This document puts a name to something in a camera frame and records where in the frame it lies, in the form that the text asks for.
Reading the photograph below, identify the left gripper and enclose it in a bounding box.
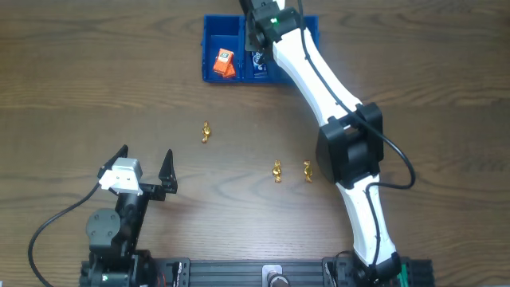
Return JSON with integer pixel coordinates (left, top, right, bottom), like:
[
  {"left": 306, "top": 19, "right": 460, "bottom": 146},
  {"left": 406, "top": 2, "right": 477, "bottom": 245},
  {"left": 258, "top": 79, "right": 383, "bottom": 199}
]
[{"left": 97, "top": 143, "right": 179, "bottom": 202}]

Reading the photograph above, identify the blue candy pack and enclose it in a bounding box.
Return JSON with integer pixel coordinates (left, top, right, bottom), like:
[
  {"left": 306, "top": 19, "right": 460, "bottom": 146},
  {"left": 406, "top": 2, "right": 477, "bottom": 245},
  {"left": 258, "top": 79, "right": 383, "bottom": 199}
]
[{"left": 251, "top": 50, "right": 269, "bottom": 80}]

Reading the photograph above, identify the blue tray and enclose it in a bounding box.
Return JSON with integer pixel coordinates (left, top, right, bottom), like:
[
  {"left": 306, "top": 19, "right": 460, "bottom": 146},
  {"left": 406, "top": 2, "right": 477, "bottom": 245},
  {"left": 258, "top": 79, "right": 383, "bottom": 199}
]
[{"left": 202, "top": 14, "right": 320, "bottom": 85}]

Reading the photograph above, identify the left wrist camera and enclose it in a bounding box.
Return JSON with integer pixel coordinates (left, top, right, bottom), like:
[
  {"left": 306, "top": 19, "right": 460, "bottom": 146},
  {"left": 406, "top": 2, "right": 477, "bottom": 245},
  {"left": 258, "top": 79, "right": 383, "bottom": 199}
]
[{"left": 98, "top": 157, "right": 143, "bottom": 196}]

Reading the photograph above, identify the mounting rail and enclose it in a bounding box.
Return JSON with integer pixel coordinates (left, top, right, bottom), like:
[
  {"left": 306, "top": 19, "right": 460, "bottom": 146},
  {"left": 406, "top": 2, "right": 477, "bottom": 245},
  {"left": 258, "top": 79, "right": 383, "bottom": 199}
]
[{"left": 79, "top": 257, "right": 435, "bottom": 287}]

